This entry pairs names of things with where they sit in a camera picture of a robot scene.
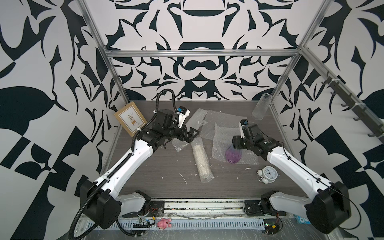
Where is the purple blue glass vase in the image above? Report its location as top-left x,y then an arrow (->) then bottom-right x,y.
225,145 -> 242,164

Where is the clear glass vase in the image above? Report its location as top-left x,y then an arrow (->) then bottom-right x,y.
252,93 -> 273,121

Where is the bubble wrap sheet around vase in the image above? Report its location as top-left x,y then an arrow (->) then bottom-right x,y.
199,110 -> 247,140

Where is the white vase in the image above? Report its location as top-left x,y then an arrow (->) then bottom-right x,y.
191,138 -> 215,183

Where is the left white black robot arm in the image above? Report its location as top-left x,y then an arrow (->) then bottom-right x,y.
80,107 -> 199,229

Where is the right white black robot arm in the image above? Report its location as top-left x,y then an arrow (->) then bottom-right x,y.
232,120 -> 352,234

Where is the wooden framed picture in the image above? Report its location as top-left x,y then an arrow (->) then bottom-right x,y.
114,102 -> 148,137

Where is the white alarm clock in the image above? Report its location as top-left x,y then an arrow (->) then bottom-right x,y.
257,166 -> 279,184

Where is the right circuit board with led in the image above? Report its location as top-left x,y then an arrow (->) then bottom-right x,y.
262,220 -> 283,236

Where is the pink pig toy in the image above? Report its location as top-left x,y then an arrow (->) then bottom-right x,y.
157,218 -> 172,231

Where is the blue owl toy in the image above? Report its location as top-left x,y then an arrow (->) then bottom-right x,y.
296,217 -> 311,225

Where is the left green circuit board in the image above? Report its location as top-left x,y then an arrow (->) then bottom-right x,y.
132,218 -> 156,229

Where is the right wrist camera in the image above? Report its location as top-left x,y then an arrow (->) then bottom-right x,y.
239,119 -> 249,128

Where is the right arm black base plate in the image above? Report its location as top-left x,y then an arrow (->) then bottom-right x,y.
244,199 -> 287,217

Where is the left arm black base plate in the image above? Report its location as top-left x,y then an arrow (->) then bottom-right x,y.
123,200 -> 165,218

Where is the black hook rail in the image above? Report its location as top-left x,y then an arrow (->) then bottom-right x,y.
322,72 -> 384,144

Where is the black corrugated cable conduit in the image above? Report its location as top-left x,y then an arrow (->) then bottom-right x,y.
68,88 -> 178,240

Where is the white slotted cable duct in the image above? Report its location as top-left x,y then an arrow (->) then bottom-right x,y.
77,218 -> 266,231

